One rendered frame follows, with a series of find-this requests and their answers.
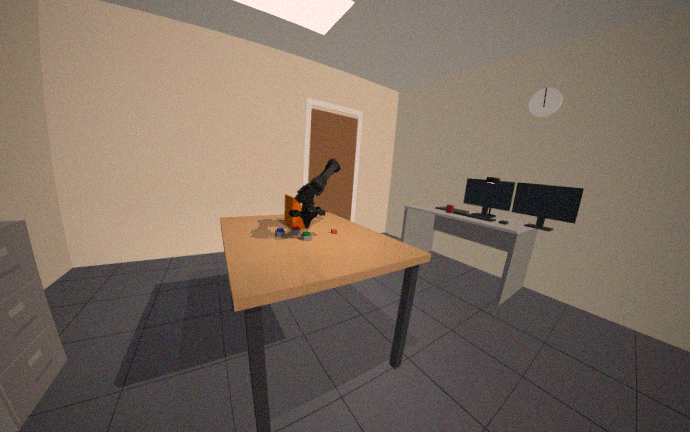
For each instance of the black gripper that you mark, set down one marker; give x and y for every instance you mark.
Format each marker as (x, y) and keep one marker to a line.
(306, 219)

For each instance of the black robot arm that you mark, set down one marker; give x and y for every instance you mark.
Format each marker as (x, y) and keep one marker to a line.
(316, 185)

